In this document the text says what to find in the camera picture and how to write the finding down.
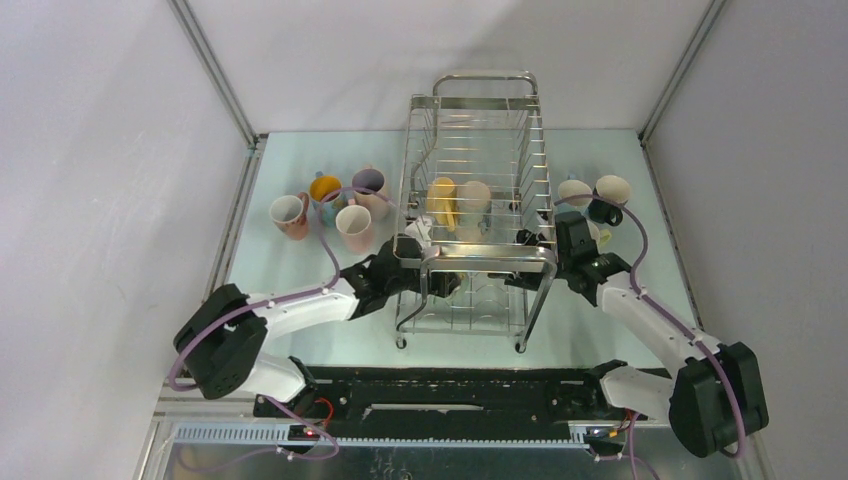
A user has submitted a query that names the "pale yellow faceted mug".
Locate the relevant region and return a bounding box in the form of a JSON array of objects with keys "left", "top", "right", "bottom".
[{"left": 588, "top": 222, "right": 612, "bottom": 247}]

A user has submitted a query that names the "black mug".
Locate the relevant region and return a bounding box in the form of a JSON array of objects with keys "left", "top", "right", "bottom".
[{"left": 587, "top": 175, "right": 632, "bottom": 227}]

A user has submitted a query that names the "pink faceted mug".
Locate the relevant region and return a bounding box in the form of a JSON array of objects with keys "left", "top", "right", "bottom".
[{"left": 335, "top": 204, "right": 375, "bottom": 254}]

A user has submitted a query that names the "light blue faceted mug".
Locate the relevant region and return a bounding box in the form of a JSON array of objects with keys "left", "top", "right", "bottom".
[{"left": 557, "top": 178, "right": 593, "bottom": 214}]

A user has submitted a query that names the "blue butterfly mug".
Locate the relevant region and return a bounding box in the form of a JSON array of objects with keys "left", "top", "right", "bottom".
[{"left": 309, "top": 171, "right": 348, "bottom": 227}]

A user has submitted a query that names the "iridescent pale pink mug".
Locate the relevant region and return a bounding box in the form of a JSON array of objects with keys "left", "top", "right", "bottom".
[{"left": 351, "top": 165, "right": 390, "bottom": 222}]

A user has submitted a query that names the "cream seahorse pattern mug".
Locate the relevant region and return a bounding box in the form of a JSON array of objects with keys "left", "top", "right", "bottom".
[{"left": 456, "top": 180, "right": 491, "bottom": 242}]

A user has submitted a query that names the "salmon dotted mug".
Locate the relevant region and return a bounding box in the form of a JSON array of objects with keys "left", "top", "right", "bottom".
[{"left": 269, "top": 192, "right": 310, "bottom": 241}]

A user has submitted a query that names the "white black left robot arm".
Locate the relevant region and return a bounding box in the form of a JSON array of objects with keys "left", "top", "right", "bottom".
[{"left": 168, "top": 241, "right": 462, "bottom": 417}]

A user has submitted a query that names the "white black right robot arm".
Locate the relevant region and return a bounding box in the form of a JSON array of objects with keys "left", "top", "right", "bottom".
[{"left": 515, "top": 211, "right": 770, "bottom": 458}]

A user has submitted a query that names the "orange yellow mug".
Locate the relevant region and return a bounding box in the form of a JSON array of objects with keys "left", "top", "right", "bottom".
[{"left": 426, "top": 177, "right": 457, "bottom": 233}]

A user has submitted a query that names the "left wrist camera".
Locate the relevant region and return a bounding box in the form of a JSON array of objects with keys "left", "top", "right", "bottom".
[{"left": 404, "top": 215, "right": 434, "bottom": 248}]

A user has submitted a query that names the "metal wire dish rack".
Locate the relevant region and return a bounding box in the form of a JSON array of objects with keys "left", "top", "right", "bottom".
[{"left": 394, "top": 70, "right": 557, "bottom": 352}]

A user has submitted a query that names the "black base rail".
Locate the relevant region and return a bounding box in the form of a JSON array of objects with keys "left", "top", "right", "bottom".
[{"left": 289, "top": 366, "right": 625, "bottom": 442}]

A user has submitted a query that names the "aluminium frame post right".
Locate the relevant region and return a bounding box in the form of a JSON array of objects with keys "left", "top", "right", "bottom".
[{"left": 638, "top": 0, "right": 729, "bottom": 148}]

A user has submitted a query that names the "aluminium frame post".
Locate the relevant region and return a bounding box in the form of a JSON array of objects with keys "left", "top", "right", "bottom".
[
  {"left": 167, "top": 0, "right": 259, "bottom": 149},
  {"left": 638, "top": 0, "right": 729, "bottom": 148}
]

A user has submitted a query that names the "aluminium frame post left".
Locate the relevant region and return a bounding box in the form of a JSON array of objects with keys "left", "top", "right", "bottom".
[{"left": 167, "top": 0, "right": 259, "bottom": 149}]

